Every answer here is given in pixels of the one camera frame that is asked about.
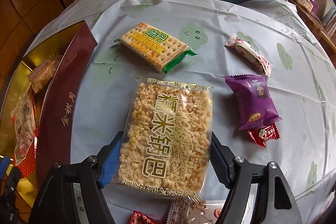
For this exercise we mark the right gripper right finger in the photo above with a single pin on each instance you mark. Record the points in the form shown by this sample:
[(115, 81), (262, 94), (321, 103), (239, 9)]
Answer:
[(233, 172)]

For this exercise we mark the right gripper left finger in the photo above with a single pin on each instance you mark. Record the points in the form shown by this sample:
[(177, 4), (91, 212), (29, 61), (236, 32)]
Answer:
[(96, 172)]

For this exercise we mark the white Ba Zhen snack packet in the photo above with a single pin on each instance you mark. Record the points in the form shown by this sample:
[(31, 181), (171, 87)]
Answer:
[(187, 211)]

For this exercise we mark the purple pastry packet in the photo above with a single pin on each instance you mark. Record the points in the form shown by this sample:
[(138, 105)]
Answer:
[(256, 107)]

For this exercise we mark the red checkered rice-stick snack bag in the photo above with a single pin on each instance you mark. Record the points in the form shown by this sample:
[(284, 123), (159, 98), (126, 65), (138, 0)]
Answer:
[(26, 130)]

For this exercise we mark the puffed rice cake pack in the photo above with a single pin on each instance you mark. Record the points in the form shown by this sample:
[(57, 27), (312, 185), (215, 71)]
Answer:
[(165, 148)]

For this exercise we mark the small red candy packet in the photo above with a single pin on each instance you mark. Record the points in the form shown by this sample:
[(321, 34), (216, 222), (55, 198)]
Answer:
[(264, 134)]

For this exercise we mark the cloud-print tablecloth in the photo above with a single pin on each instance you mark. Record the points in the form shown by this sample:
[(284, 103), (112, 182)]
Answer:
[(302, 84)]

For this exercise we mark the clear pastry snack pack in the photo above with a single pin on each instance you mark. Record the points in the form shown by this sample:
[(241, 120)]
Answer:
[(41, 75)]

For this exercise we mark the pink floral snack bar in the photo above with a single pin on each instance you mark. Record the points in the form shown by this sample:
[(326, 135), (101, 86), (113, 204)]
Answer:
[(250, 53)]

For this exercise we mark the gold and maroon tin box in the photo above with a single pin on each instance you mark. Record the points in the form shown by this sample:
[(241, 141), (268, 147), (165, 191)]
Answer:
[(54, 104)]

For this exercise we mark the green cracker pack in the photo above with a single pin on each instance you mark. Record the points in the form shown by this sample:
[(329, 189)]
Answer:
[(157, 47)]

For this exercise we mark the wooden side table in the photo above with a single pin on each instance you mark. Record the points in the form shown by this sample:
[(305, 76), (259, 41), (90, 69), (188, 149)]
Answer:
[(316, 28)]

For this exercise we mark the purple small bag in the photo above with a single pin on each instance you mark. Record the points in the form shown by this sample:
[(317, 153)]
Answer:
[(315, 8)]

